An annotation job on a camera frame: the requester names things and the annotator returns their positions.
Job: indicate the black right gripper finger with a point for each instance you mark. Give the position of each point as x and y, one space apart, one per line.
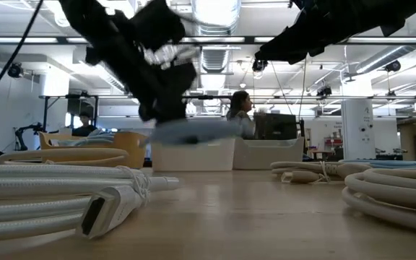
287 57
305 36

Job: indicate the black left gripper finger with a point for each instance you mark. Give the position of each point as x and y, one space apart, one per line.
177 94
152 101

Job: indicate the black background robot arm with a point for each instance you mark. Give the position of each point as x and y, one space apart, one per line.
22 139

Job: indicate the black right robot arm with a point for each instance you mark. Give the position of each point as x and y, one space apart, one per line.
410 7

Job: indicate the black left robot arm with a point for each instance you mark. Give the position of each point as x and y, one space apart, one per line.
85 14

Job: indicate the yellow plastic bin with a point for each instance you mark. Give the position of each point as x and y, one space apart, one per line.
135 151

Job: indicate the person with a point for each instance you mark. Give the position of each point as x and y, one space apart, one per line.
238 104
84 130

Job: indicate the white plastic bin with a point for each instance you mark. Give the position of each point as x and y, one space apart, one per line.
193 157

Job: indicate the black computer monitor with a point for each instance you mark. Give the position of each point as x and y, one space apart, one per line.
274 126

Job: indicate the red background shelf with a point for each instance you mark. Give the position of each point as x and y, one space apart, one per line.
333 141

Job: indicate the grey plastic bin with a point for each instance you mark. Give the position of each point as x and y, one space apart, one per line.
265 155

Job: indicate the white round pillar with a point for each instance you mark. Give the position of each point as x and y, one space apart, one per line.
358 144

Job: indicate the black hanging camera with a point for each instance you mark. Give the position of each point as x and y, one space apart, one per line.
14 70
393 66
259 65
324 91

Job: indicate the black overhead frame bar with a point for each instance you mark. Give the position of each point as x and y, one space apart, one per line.
249 39

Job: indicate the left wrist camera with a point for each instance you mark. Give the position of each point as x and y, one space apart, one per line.
157 25

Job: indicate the silver ventilation duct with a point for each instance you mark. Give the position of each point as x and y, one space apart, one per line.
213 59

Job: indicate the black background rig frame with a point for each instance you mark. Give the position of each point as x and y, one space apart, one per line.
45 115

